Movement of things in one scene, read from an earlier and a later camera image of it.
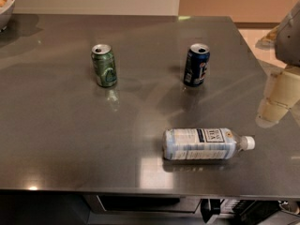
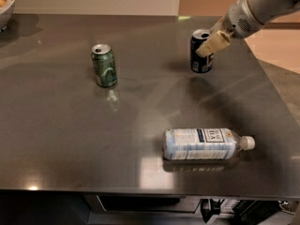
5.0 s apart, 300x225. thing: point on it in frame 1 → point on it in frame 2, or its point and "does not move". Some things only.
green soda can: [105, 65] does not move
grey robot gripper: [289, 41] → [238, 22]
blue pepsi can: [196, 65] → [199, 64]
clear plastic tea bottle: [203, 143] does not move
